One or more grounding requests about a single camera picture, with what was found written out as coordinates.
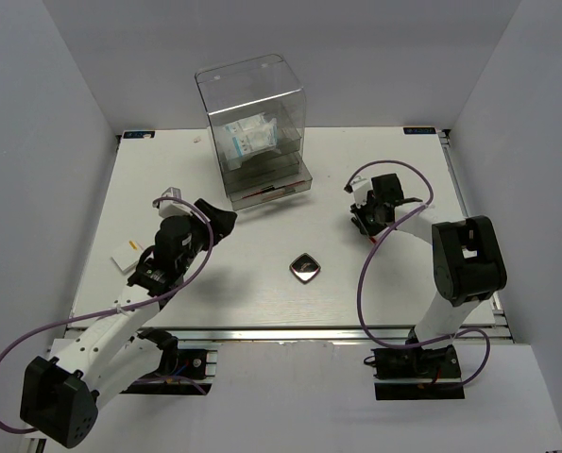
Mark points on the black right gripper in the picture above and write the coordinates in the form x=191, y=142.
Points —
x=369, y=230

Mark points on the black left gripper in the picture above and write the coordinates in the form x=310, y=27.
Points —
x=222, y=220

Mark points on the cotton pad packet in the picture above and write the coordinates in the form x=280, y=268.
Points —
x=244, y=145
x=257, y=123

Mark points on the black square compact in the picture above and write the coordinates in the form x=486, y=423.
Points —
x=304, y=268

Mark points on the clear acrylic drawer organizer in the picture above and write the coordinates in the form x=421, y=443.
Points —
x=256, y=111

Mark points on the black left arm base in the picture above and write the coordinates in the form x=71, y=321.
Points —
x=182, y=369

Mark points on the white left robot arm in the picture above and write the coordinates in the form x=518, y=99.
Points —
x=63, y=395

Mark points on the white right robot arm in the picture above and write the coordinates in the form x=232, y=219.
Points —
x=467, y=260

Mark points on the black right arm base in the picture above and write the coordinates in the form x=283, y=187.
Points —
x=416, y=374

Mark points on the blue label right corner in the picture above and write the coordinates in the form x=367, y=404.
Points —
x=419, y=130

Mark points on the blue label corner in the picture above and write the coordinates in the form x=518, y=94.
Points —
x=138, y=134
x=419, y=130

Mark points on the white card with yellow mark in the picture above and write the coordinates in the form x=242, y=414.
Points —
x=126, y=255

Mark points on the blue label left corner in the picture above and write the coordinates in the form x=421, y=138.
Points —
x=138, y=134

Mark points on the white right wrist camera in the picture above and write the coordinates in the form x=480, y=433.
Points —
x=358, y=187

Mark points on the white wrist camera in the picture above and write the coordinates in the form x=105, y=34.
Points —
x=169, y=204
x=358, y=187

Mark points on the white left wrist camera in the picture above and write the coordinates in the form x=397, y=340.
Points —
x=169, y=204

